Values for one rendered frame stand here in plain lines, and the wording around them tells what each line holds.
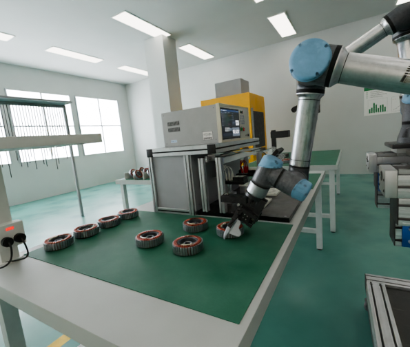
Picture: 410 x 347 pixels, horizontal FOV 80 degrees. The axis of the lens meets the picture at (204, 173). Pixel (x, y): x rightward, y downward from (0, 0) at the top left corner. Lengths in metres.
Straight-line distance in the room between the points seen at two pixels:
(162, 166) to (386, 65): 1.04
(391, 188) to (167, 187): 1.00
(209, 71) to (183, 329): 7.31
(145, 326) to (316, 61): 0.81
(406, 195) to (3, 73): 7.57
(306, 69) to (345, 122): 5.78
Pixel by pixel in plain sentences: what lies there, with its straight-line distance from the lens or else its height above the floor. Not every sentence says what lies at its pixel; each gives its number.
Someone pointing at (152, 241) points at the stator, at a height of 0.78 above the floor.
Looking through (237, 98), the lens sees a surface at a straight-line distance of 5.14.
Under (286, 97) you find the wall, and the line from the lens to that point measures 6.76.
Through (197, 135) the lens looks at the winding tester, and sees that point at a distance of 1.38.
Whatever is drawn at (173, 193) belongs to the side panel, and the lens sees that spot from 1.37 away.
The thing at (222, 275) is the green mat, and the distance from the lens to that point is 0.77.
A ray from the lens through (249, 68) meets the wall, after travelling 7.15.
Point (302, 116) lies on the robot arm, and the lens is 0.97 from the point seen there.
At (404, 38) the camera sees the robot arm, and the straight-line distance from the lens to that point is 1.68.
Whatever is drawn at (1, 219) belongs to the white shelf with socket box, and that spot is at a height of 0.92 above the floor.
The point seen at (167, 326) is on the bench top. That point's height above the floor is 0.75.
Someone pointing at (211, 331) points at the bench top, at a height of 0.75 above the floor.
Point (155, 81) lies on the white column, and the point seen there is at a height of 2.43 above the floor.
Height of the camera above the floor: 1.15
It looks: 8 degrees down
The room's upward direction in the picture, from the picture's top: 5 degrees counter-clockwise
